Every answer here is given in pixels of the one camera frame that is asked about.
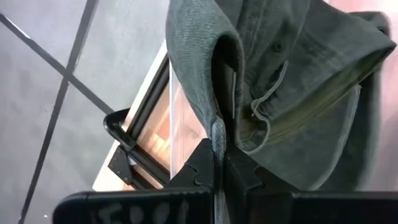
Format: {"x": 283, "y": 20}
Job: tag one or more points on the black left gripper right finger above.
{"x": 239, "y": 174}

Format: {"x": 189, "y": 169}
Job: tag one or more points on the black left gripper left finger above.
{"x": 202, "y": 168}

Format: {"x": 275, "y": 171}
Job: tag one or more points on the dark green cap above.
{"x": 295, "y": 77}

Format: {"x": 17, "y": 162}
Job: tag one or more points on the clear plastic bin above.
{"x": 183, "y": 124}

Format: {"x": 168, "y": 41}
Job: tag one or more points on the black aluminium rig frame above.
{"x": 124, "y": 137}

